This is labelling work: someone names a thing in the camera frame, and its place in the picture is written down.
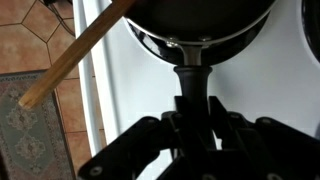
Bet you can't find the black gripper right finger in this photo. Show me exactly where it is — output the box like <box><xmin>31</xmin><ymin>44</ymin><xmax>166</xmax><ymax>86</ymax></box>
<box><xmin>209</xmin><ymin>96</ymin><xmax>320</xmax><ymax>180</ymax></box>

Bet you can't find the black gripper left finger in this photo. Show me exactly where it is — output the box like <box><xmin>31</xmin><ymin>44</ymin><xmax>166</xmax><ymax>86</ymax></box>
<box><xmin>77</xmin><ymin>96</ymin><xmax>190</xmax><ymax>180</ymax></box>

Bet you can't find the wooden spatula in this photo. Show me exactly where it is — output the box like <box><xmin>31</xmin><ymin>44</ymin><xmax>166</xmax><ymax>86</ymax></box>
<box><xmin>18</xmin><ymin>0</ymin><xmax>137</xmax><ymax>110</ymax></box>

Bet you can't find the black frying pan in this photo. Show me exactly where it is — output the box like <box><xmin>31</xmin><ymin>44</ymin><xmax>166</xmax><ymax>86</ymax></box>
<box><xmin>126</xmin><ymin>0</ymin><xmax>276</xmax><ymax>112</ymax></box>

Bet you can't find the white electric stove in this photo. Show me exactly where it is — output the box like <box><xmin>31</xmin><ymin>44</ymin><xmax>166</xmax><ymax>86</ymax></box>
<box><xmin>72</xmin><ymin>0</ymin><xmax>320</xmax><ymax>180</ymax></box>

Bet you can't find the patterned green floor rug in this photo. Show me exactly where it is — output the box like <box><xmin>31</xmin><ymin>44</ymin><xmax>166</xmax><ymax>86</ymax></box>
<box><xmin>0</xmin><ymin>71</ymin><xmax>76</xmax><ymax>180</ymax></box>

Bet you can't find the black floor cable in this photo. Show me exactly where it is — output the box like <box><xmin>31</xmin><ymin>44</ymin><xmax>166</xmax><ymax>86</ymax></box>
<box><xmin>41</xmin><ymin>0</ymin><xmax>76</xmax><ymax>37</ymax></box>

